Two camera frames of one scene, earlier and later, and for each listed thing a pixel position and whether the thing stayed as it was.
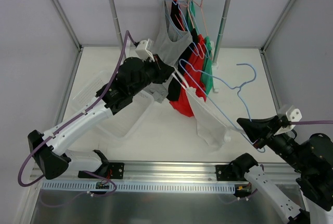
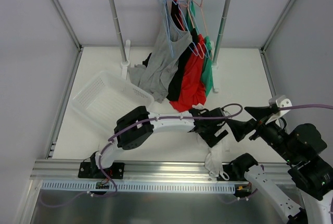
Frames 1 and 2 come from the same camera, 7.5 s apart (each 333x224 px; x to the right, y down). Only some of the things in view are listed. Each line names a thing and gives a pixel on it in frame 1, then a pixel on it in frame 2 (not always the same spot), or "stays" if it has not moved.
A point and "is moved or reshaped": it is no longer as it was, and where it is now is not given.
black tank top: [177, 20] stays
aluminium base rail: [166, 171] stays
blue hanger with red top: [205, 46] stays
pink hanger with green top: [201, 9] stays
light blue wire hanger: [208, 96] to [170, 35]
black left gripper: [158, 68] to [210, 135]
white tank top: [213, 130] is moved or reshaped
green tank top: [206, 72] stays
